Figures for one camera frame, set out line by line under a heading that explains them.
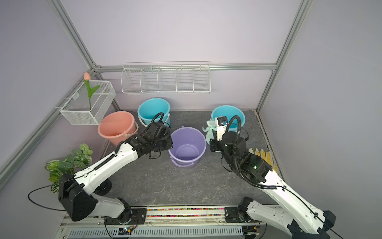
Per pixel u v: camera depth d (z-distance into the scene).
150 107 1.02
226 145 0.45
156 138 0.60
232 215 0.73
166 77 1.00
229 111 0.97
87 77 0.83
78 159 0.68
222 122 0.52
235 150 0.42
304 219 0.38
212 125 0.65
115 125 0.93
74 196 0.39
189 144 0.94
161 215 0.75
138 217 0.74
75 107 0.77
